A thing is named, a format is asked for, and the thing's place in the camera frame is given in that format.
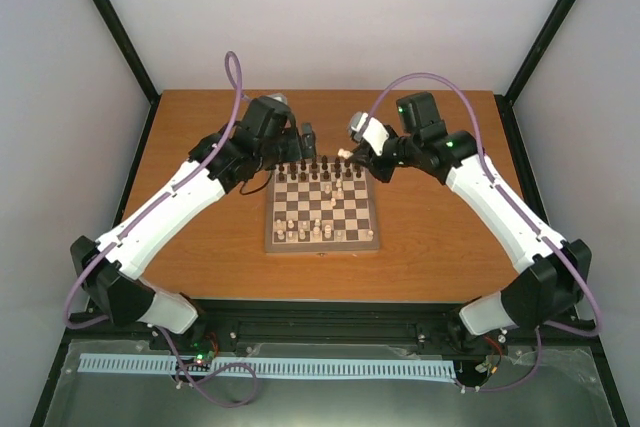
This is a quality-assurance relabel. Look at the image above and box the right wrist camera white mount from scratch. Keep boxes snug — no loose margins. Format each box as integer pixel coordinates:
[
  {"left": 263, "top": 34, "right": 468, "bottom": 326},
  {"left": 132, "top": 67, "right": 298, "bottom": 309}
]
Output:
[{"left": 348, "top": 112, "right": 389, "bottom": 157}]

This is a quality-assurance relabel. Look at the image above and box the wooden folding chess board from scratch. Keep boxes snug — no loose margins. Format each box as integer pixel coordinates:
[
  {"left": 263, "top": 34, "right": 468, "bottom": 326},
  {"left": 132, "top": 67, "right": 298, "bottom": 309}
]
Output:
[{"left": 265, "top": 156, "right": 380, "bottom": 255}]

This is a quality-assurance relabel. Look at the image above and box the lying white knight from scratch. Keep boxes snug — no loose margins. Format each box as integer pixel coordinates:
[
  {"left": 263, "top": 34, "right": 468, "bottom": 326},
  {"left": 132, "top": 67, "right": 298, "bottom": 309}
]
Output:
[{"left": 338, "top": 149, "right": 353, "bottom": 159}]

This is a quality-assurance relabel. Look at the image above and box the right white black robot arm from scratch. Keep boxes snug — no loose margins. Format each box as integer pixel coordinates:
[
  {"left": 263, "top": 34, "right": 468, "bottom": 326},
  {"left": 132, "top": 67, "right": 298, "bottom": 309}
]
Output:
[{"left": 348, "top": 92, "right": 591, "bottom": 340}]

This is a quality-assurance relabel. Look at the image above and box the light blue cable duct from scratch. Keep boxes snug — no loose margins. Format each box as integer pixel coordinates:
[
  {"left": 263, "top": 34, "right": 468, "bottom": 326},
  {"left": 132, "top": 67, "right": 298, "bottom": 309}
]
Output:
[{"left": 77, "top": 353, "right": 456, "bottom": 382}]

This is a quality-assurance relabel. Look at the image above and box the dark chess pieces row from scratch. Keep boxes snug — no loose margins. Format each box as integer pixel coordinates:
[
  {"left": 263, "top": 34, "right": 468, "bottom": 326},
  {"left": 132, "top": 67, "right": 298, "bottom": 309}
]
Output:
[{"left": 274, "top": 156, "right": 365, "bottom": 183}]

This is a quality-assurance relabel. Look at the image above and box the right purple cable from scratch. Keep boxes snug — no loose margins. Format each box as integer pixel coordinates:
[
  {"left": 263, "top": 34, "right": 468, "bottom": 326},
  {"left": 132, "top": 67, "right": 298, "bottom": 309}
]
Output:
[{"left": 367, "top": 71, "right": 604, "bottom": 393}]

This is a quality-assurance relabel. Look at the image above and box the black aluminium frame rail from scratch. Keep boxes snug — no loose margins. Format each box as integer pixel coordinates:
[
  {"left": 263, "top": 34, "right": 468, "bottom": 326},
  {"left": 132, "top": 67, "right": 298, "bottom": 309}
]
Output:
[{"left": 64, "top": 299, "right": 599, "bottom": 356}]

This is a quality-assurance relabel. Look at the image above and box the pile of white chess pieces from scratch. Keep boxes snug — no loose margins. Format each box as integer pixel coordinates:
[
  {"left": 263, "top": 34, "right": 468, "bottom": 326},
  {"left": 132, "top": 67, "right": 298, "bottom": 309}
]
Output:
[{"left": 265, "top": 175, "right": 378, "bottom": 253}]

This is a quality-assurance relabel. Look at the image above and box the left controller circuit board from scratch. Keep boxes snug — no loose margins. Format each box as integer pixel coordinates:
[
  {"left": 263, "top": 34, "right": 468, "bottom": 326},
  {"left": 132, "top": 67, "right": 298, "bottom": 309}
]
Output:
[{"left": 181, "top": 333, "right": 219, "bottom": 374}]

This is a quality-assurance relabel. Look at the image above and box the right controller wiring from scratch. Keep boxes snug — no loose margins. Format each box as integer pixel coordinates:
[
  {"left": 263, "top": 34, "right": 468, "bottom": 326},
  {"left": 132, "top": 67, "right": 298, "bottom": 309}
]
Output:
[{"left": 472, "top": 334, "right": 509, "bottom": 378}]

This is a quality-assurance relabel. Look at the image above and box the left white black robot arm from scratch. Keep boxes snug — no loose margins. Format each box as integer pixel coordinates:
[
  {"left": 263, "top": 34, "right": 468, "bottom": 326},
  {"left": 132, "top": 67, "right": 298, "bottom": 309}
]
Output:
[{"left": 70, "top": 96, "right": 316, "bottom": 350}]

